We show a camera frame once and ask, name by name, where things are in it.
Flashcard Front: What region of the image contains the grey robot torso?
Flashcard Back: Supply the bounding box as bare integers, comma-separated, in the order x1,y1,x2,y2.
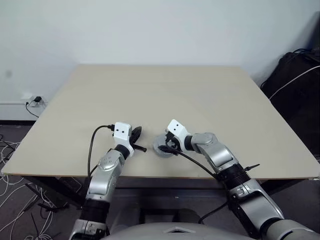
99,216,253,240

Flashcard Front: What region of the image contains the dark rounded shape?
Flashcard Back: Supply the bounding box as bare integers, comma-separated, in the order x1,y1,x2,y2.
174,208,201,223

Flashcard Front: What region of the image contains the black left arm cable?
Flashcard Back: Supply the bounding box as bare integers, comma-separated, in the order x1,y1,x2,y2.
87,124,115,182

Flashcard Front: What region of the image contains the black table frame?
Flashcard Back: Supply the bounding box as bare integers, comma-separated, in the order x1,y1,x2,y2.
23,174,317,211

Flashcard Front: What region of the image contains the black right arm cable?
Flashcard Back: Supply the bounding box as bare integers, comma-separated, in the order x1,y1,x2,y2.
172,149,233,225

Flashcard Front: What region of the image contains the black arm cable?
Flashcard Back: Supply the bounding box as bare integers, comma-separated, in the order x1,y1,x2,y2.
87,124,115,182
172,149,233,225

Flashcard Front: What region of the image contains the black adapter cable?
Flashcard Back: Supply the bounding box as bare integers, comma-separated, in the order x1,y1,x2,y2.
24,101,40,118

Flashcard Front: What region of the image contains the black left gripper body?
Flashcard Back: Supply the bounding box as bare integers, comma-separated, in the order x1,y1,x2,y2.
129,129,138,151

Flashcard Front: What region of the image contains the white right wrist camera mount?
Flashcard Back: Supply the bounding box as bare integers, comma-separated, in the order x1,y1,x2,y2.
166,119,193,152

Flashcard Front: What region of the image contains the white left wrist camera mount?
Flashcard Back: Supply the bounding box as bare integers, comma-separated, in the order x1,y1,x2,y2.
111,121,136,158

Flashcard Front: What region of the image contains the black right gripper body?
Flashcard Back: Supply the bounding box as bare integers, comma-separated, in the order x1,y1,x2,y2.
165,133,183,152

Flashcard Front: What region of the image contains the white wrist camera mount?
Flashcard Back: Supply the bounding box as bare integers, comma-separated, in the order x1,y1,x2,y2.
111,121,136,158
166,119,193,152

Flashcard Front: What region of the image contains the white floor cable tangle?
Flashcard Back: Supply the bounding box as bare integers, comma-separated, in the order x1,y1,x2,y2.
0,134,83,240

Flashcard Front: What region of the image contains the black fabric bag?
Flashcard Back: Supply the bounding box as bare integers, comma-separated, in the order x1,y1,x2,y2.
259,48,320,161

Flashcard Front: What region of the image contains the white cable on bag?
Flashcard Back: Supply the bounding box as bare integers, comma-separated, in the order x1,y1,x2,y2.
269,64,320,99

